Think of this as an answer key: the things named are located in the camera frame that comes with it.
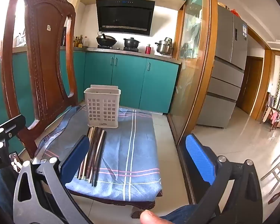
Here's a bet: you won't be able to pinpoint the black gas stove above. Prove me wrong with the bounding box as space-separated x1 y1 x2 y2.
96 44 141 52

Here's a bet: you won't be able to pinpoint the wood-framed glass sliding door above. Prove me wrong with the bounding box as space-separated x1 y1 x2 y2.
167 0 218 203

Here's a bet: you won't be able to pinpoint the bundle of mixed chopsticks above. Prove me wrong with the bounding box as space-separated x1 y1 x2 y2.
77 126 107 187

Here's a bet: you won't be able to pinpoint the wooden furniture with hung clothes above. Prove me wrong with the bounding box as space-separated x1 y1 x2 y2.
262 91 280 132

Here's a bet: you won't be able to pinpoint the slatted wooden dining chair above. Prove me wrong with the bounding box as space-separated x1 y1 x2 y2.
261 142 280 204

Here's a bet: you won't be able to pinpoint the brown wooden door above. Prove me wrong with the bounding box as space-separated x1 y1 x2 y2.
237 56 264 115

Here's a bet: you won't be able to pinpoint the grey refrigerator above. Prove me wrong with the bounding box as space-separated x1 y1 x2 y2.
197 3 249 129

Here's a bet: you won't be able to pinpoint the white dish rack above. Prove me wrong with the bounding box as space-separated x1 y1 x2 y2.
15 34 27 47

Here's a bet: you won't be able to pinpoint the black range hood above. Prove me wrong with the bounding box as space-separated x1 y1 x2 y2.
96 0 155 36

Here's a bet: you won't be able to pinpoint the white plastic utensil basket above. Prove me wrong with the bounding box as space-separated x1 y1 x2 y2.
84 85 121 129

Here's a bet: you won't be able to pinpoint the black cooking pot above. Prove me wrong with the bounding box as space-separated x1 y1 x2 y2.
123 37 141 48

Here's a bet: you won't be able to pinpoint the person's left leg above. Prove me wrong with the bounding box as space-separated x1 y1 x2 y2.
0 168 17 217

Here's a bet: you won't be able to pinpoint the person's knee in jeans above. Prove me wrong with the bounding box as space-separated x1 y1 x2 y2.
159 204 201 224

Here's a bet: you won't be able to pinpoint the person's right hand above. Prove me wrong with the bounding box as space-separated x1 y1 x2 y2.
140 210 165 224

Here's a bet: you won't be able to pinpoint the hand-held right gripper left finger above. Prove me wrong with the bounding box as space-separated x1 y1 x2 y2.
13 135 94 224

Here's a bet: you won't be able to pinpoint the black wok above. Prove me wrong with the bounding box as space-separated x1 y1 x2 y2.
96 33 117 46

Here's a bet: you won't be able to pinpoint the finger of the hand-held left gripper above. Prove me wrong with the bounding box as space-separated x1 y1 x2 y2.
0 114 27 143

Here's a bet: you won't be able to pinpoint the teal lower kitchen cabinets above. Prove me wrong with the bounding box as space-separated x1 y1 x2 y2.
0 48 181 155

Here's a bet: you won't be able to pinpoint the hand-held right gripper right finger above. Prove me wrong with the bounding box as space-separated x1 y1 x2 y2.
179 133 267 224

